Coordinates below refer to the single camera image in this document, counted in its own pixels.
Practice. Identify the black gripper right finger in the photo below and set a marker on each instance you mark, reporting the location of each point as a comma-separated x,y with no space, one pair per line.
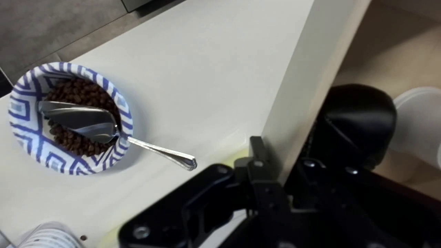
358,211

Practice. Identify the white round cap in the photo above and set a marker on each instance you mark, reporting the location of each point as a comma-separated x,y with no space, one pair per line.
420,124

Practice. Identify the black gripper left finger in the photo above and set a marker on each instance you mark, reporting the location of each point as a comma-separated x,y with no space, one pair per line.
215,207

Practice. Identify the blue white patterned paper bowl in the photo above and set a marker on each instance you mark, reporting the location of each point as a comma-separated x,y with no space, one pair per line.
27,128

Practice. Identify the black rounded object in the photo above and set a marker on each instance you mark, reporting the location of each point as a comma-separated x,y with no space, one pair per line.
358,118

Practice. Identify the brown coffee beans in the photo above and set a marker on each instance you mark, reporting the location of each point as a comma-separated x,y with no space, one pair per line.
77,91

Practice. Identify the silver metal spoon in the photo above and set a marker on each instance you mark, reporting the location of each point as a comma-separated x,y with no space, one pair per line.
87,121

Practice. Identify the light wooden square box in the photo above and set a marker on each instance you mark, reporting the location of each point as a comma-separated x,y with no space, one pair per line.
303,77

